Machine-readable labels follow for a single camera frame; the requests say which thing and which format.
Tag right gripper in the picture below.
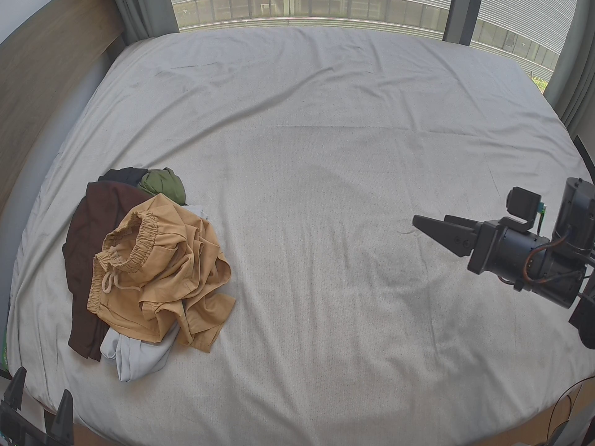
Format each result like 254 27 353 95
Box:
413 214 552 292

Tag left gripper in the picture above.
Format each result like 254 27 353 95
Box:
0 366 75 446

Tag tan shorts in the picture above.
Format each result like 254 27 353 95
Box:
87 192 238 353

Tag bed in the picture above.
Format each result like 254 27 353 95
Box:
0 0 595 446

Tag pale grey garment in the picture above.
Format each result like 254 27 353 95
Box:
99 204 211 383

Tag dark brown garment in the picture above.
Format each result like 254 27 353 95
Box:
62 181 155 362

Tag grey-green curtain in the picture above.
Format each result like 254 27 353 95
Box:
103 0 182 44
543 0 595 131

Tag black garment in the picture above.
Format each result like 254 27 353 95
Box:
98 167 150 189

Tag green garment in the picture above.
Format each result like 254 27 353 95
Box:
138 167 188 205

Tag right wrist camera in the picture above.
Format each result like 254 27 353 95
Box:
501 186 548 237

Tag black cable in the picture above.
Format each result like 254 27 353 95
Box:
549 374 595 446

